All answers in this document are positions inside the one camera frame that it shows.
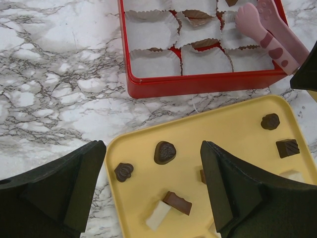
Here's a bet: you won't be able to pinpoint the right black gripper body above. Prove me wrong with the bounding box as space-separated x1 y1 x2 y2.
290 42 317 92

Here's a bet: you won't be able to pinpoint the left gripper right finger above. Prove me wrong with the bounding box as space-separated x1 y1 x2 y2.
200 141 317 238

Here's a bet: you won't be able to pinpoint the dark heart chocolate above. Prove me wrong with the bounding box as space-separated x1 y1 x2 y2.
154 141 176 165

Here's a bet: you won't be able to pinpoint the white chocolate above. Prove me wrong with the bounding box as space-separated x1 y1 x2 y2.
208 221 221 236
146 200 171 231
279 170 306 183

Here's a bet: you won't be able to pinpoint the white chocolate centre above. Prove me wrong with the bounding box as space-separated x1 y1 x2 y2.
208 221 221 236

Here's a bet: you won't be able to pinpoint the dark square chocolate right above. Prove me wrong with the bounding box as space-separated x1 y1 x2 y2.
276 139 300 158

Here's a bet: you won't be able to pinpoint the white chocolate left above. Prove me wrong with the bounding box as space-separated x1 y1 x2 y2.
146 200 171 231

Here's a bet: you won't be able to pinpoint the dark round chocolate left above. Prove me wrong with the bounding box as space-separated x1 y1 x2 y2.
114 163 134 182

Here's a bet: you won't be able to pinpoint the red chocolate box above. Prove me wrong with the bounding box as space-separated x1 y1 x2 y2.
118 0 286 98

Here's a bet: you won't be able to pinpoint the pink silicone tongs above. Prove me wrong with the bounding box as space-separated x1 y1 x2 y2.
235 0 310 75

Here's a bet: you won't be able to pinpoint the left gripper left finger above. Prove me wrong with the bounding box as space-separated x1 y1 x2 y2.
0 140 106 238

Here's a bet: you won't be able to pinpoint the dark flower chocolate right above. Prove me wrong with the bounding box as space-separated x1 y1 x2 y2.
261 113 280 130

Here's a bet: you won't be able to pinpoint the yellow tray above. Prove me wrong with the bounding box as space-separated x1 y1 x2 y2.
105 95 317 238

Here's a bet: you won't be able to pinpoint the brown bar chocolate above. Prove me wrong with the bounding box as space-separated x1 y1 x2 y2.
162 191 192 216

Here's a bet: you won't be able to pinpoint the white chocolate right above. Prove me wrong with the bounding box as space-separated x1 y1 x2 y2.
279 170 306 183

